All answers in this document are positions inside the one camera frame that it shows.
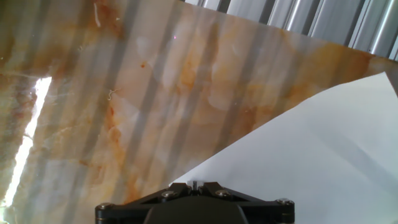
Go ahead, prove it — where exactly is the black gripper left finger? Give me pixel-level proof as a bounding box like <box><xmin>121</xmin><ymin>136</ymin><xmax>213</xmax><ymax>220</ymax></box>
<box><xmin>95</xmin><ymin>181</ymin><xmax>195</xmax><ymax>224</ymax></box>

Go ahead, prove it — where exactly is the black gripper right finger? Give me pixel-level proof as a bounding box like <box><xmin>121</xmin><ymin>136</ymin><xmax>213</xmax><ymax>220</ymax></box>
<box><xmin>195</xmin><ymin>181</ymin><xmax>295</xmax><ymax>224</ymax></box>

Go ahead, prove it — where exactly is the white paper sheet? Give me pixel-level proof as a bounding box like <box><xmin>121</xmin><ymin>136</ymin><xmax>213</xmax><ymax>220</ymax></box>
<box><xmin>169</xmin><ymin>72</ymin><xmax>398</xmax><ymax>224</ymax></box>

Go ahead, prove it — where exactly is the orange marble pattern mat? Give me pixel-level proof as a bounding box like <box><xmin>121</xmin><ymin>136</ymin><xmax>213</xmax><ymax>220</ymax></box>
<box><xmin>0</xmin><ymin>0</ymin><xmax>398</xmax><ymax>224</ymax></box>

